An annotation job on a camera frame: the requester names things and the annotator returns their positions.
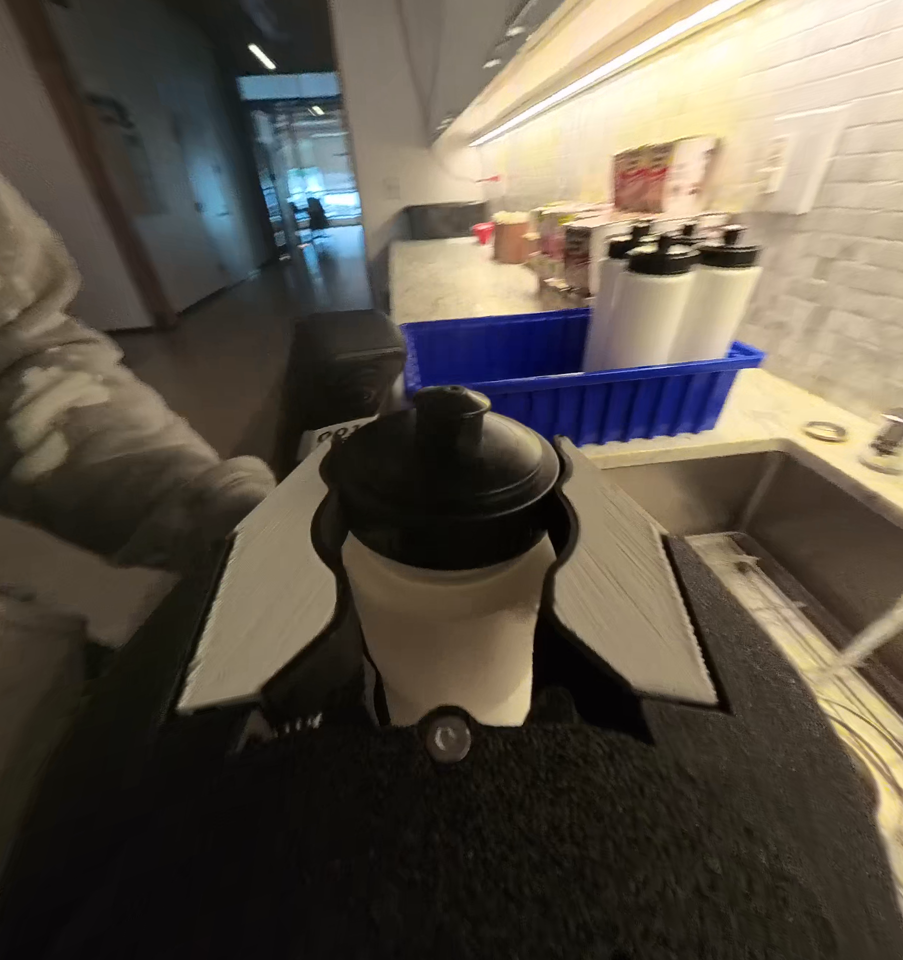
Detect brown paper container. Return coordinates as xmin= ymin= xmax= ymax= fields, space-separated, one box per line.
xmin=494 ymin=212 xmax=535 ymax=265

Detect under-cabinet light strip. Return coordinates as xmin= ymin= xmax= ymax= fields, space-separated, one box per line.
xmin=466 ymin=0 xmax=753 ymax=148

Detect grey upper cabinets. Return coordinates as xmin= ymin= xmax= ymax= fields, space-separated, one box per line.
xmin=429 ymin=0 xmax=723 ymax=144

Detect person's grey hoodie torso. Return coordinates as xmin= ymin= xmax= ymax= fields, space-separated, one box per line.
xmin=0 ymin=510 xmax=183 ymax=864

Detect black bottle cap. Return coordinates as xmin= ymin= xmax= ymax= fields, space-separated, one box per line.
xmin=320 ymin=384 xmax=563 ymax=568

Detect water stream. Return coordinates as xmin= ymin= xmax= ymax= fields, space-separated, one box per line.
xmin=834 ymin=573 xmax=903 ymax=676

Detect blue plastic bin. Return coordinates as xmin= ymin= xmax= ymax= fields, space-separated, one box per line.
xmin=400 ymin=307 xmax=766 ymax=447

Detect black box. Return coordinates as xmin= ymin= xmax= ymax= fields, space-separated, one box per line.
xmin=406 ymin=202 xmax=489 ymax=241

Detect stainless steel sink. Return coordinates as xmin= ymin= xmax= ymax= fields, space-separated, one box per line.
xmin=594 ymin=438 xmax=903 ymax=751

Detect white wall outlet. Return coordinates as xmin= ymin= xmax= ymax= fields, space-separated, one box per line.
xmin=765 ymin=105 xmax=852 ymax=219

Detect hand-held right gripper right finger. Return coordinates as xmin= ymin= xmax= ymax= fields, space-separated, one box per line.
xmin=547 ymin=437 xmax=730 ymax=708

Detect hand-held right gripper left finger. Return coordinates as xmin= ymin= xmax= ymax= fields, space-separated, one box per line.
xmin=175 ymin=448 xmax=357 ymax=714

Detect stack of noodle cup packs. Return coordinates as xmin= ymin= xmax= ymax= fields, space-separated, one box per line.
xmin=530 ymin=137 xmax=724 ymax=301

